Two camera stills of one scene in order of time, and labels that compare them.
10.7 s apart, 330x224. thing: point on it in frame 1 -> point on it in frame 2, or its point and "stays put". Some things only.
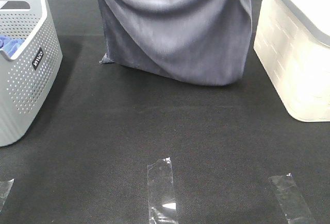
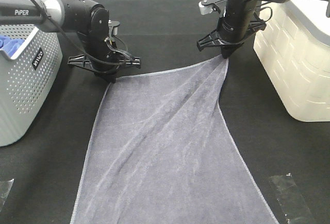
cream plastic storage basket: [292, 41] stays put
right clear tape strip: [292, 203] stays put
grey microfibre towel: [195, 30] -> [161, 153]
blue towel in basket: [10, 45] stays put
